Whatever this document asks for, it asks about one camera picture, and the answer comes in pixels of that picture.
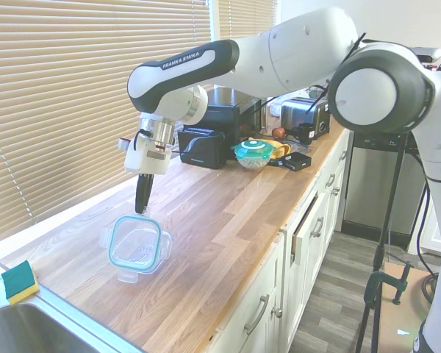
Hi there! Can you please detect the ajar white drawer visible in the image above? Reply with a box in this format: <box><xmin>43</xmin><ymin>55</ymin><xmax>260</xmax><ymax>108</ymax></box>
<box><xmin>290</xmin><ymin>190</ymin><xmax>320</xmax><ymax>266</ymax></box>

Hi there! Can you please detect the long silver cabinet handle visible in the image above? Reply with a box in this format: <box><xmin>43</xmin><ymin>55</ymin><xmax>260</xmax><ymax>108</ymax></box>
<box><xmin>243</xmin><ymin>293</ymin><xmax>270</xmax><ymax>336</ymax></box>

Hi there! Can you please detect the black mug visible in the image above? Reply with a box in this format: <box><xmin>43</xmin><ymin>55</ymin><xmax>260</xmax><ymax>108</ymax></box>
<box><xmin>290</xmin><ymin>122</ymin><xmax>316</xmax><ymax>146</ymax></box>

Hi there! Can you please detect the yellow and green sponge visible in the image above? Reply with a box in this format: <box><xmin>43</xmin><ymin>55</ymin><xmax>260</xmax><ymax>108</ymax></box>
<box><xmin>0</xmin><ymin>260</ymin><xmax>41</xmax><ymax>306</ymax></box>

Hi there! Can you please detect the grey camera on stand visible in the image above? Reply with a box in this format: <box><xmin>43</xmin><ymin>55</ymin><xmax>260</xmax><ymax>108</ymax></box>
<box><xmin>412</xmin><ymin>46</ymin><xmax>441</xmax><ymax>73</ymax></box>

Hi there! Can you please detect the black toaster oven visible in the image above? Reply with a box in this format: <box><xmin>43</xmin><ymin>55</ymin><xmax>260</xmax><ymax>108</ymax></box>
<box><xmin>201</xmin><ymin>85</ymin><xmax>265</xmax><ymax>140</ymax></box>

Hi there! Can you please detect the clear glass food container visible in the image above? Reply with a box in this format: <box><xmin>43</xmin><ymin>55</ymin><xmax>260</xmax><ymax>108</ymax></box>
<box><xmin>112</xmin><ymin>235</ymin><xmax>173</xmax><ymax>276</ymax></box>

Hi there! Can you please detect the glass bowl with green lid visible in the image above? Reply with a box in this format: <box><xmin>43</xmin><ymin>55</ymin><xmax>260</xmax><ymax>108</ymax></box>
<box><xmin>232</xmin><ymin>136</ymin><xmax>277</xmax><ymax>172</ymax></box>

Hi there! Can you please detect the silver toaster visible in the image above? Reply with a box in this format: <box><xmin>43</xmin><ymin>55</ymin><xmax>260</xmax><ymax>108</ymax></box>
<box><xmin>279</xmin><ymin>96</ymin><xmax>332</xmax><ymax>141</ymax></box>

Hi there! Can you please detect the wide beige window blind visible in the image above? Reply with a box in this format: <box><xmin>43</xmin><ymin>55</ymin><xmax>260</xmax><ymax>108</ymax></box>
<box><xmin>0</xmin><ymin>0</ymin><xmax>215</xmax><ymax>248</ymax></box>

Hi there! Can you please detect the black box appliance with swoosh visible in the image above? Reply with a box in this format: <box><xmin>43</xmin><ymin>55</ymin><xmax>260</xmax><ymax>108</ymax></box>
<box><xmin>176</xmin><ymin>126</ymin><xmax>229</xmax><ymax>171</ymax></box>

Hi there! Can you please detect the clear lid with teal seal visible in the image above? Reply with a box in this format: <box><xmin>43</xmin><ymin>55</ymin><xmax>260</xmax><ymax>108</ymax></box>
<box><xmin>98</xmin><ymin>215</ymin><xmax>173</xmax><ymax>285</ymax></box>

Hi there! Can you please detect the black tripod stand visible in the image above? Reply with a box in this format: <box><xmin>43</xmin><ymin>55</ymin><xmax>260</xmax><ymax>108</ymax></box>
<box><xmin>354</xmin><ymin>131</ymin><xmax>417</xmax><ymax>353</ymax></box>

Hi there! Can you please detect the stainless steel sink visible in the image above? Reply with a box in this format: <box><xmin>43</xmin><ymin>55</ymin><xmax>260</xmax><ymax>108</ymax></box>
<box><xmin>0</xmin><ymin>293</ymin><xmax>145</xmax><ymax>353</ymax></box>

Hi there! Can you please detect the narrow beige window blind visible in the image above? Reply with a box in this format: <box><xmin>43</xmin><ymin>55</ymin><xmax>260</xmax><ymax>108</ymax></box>
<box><xmin>218</xmin><ymin>0</ymin><xmax>279</xmax><ymax>41</ymax></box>

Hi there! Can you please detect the yellow cloth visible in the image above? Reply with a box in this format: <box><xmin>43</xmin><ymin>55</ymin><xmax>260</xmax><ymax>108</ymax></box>
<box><xmin>260</xmin><ymin>138</ymin><xmax>293</xmax><ymax>160</ymax></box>

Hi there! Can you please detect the black flat box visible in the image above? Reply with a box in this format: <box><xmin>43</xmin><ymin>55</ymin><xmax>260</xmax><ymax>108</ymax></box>
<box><xmin>276</xmin><ymin>151</ymin><xmax>313</xmax><ymax>172</ymax></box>

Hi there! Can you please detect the green clamp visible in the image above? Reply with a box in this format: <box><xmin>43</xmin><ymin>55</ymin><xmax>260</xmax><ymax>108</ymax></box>
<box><xmin>387</xmin><ymin>252</ymin><xmax>415</xmax><ymax>305</ymax></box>

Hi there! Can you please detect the stainless steel dishwasher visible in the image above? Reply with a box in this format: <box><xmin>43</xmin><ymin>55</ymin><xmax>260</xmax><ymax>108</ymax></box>
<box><xmin>343</xmin><ymin>131</ymin><xmax>428</xmax><ymax>237</ymax></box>

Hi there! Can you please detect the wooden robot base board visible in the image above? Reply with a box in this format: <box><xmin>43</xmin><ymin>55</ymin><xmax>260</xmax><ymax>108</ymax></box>
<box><xmin>373</xmin><ymin>260</ymin><xmax>441</xmax><ymax>327</ymax></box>

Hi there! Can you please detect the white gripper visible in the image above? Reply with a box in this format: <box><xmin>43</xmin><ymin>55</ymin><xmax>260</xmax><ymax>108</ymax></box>
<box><xmin>123</xmin><ymin>135</ymin><xmax>173</xmax><ymax>215</ymax></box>

